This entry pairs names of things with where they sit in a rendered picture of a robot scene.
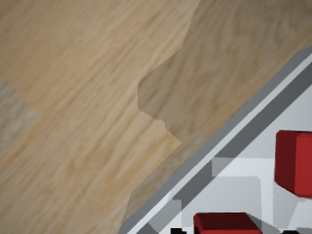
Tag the red block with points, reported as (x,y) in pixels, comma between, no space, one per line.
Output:
(224,223)
(293,162)

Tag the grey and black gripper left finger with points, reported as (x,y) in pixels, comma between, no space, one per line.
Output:
(177,231)

